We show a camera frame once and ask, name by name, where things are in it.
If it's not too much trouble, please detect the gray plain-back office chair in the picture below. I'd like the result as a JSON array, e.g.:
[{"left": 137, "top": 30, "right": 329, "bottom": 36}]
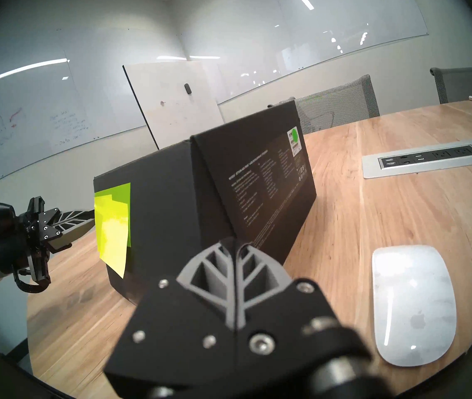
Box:
[{"left": 430, "top": 65, "right": 472, "bottom": 104}]

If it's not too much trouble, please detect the rolling whiteboard on stand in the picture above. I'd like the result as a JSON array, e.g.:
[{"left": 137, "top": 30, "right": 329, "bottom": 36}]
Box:
[{"left": 123, "top": 62, "right": 225, "bottom": 150}]

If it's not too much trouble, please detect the glass wall whiteboard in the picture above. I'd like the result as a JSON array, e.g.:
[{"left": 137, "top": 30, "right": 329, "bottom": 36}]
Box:
[{"left": 178, "top": 0, "right": 430, "bottom": 106}]

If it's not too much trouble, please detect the gray mesh office chair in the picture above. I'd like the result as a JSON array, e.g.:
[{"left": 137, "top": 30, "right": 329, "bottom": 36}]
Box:
[{"left": 280, "top": 74, "right": 381, "bottom": 135}]

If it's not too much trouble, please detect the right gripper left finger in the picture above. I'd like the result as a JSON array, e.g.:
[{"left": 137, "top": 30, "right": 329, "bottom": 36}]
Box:
[{"left": 103, "top": 237, "right": 236, "bottom": 399}]

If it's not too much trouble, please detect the silver table power panel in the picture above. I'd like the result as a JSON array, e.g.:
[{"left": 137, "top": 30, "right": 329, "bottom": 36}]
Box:
[{"left": 361, "top": 139, "right": 472, "bottom": 179}]

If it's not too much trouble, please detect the black cardboard box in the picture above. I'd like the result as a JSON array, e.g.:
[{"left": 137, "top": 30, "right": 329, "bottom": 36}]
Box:
[{"left": 93, "top": 100, "right": 317, "bottom": 307}]

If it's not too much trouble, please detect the yellow sticky note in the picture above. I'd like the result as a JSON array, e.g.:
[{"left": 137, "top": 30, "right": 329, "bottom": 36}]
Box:
[{"left": 97, "top": 198, "right": 130, "bottom": 278}]

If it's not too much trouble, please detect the white computer mouse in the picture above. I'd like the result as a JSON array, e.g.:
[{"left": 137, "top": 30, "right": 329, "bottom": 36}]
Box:
[{"left": 371, "top": 244, "right": 457, "bottom": 367}]

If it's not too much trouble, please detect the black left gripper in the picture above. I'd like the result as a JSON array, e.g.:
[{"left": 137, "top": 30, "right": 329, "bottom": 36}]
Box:
[{"left": 0, "top": 197, "right": 96, "bottom": 294}]

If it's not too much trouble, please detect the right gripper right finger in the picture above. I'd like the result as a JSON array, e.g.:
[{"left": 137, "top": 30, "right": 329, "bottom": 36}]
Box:
[{"left": 234, "top": 237, "right": 371, "bottom": 399}]

